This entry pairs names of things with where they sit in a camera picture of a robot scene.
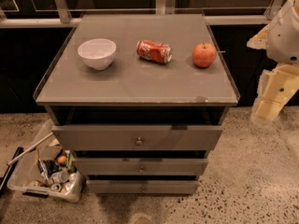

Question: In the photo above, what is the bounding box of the small orange fruit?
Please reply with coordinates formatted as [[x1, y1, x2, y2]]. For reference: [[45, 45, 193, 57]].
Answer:
[[57, 155, 67, 165]]

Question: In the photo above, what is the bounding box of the grey metal rod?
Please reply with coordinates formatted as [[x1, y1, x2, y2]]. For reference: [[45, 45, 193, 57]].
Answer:
[[7, 133, 53, 166]]

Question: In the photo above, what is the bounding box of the grey drawer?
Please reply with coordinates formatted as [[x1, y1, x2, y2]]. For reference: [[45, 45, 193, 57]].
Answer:
[[74, 158, 207, 175], [52, 125, 222, 151], [86, 180, 199, 194]]

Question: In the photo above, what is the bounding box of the metal railing frame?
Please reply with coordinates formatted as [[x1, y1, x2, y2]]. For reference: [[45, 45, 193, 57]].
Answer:
[[0, 0, 287, 28]]

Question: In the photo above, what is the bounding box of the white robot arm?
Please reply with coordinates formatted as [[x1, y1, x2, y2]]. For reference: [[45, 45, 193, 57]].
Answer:
[[247, 0, 299, 125]]

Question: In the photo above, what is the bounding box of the grey top drawer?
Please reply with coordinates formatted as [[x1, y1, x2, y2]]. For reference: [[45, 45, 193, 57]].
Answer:
[[52, 125, 222, 151]]

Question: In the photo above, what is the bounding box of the clear plastic bin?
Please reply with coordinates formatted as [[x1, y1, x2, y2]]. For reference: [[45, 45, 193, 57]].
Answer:
[[7, 120, 84, 203]]

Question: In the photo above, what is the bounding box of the grey drawer cabinet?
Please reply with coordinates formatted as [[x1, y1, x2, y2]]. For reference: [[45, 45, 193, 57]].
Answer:
[[35, 14, 239, 183]]

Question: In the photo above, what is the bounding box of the grey bottom drawer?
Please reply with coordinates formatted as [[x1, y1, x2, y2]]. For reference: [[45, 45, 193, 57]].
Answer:
[[86, 180, 199, 194]]

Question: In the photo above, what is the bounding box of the grey middle drawer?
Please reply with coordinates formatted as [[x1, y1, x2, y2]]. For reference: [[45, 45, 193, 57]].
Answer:
[[74, 158, 207, 175]]

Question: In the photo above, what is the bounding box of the white ceramic bowl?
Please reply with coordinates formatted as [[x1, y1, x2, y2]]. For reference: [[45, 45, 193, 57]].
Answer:
[[78, 38, 117, 70]]

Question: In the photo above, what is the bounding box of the black flat bar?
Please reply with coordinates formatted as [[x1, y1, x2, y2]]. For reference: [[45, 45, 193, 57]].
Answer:
[[0, 147, 23, 197]]

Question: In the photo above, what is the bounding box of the dark snack bag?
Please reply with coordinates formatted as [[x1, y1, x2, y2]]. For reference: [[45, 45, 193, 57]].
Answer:
[[37, 160, 61, 179]]

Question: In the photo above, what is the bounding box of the red soda can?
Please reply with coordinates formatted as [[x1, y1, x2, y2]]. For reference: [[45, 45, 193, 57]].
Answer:
[[136, 39, 172, 64]]

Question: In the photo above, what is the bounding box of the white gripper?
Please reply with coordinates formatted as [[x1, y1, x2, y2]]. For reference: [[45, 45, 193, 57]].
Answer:
[[247, 25, 299, 122]]

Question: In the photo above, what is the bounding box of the red apple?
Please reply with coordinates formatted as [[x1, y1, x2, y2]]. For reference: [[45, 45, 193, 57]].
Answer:
[[192, 43, 217, 68]]

